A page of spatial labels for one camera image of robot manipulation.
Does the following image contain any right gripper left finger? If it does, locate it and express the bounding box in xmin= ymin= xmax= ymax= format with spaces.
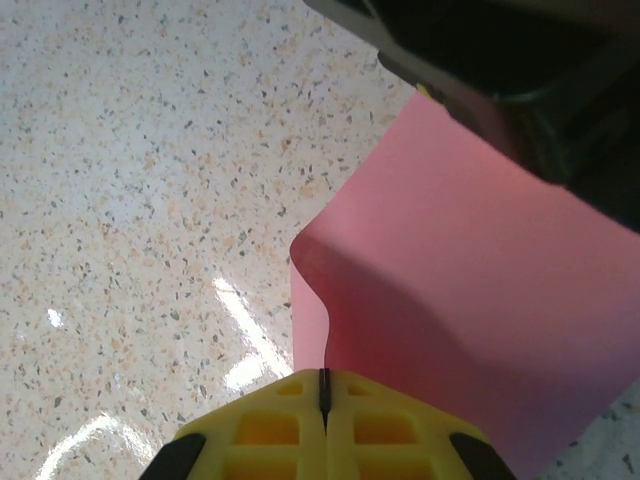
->
xmin=149 ymin=368 xmax=327 ymax=480

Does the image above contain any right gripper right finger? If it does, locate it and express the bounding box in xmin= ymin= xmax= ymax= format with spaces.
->
xmin=324 ymin=368 xmax=517 ymax=480

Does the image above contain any pink cloth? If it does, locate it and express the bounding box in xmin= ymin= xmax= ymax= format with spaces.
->
xmin=289 ymin=92 xmax=640 ymax=480

